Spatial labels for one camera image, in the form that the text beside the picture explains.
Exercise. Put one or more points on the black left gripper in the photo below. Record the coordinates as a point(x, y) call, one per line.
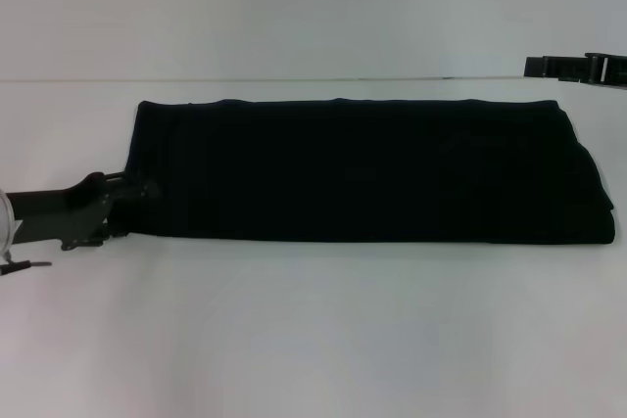
point(63, 212)

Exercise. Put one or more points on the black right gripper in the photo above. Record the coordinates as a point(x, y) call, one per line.
point(607, 68)

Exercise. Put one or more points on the black T-shirt with white print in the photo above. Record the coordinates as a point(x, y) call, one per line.
point(362, 173)

